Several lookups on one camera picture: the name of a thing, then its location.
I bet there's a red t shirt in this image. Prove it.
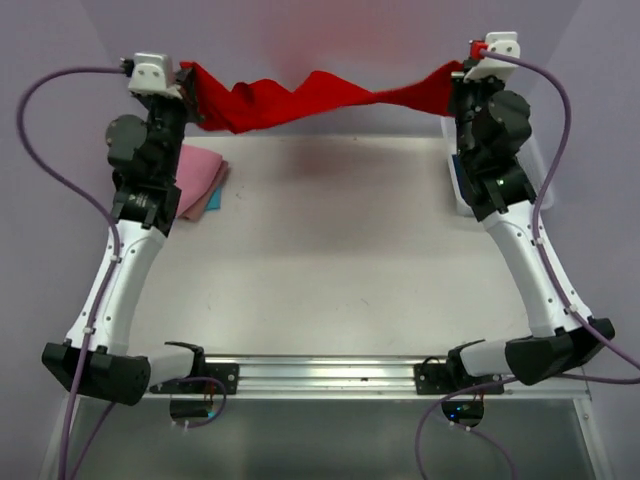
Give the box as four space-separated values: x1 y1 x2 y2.
180 61 463 134

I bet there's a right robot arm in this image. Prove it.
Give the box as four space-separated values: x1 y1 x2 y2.
446 71 615 387

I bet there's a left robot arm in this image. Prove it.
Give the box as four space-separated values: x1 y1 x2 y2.
42 68 205 406

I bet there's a pink folded t shirt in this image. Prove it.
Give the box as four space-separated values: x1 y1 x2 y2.
176 144 223 217

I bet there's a blue t shirt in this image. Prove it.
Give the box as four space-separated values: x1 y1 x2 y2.
451 154 466 202

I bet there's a teal folded t shirt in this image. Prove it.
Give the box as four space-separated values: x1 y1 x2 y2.
205 186 223 211

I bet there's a white plastic basket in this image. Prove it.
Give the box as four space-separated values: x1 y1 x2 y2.
440 117 548 218

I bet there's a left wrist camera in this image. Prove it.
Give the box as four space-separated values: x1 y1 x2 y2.
121 52 182 99

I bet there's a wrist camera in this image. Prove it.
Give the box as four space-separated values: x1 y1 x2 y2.
463 31 521 83
121 52 182 99

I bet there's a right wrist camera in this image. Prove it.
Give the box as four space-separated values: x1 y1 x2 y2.
463 31 521 83

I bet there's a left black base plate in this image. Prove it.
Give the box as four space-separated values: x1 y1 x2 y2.
150 362 240 395

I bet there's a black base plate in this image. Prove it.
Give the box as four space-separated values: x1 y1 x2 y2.
150 362 240 395
413 356 502 395

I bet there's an aluminium mounting rail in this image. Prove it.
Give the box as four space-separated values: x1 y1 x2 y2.
143 355 591 400

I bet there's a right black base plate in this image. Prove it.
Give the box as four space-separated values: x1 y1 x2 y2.
413 356 502 395

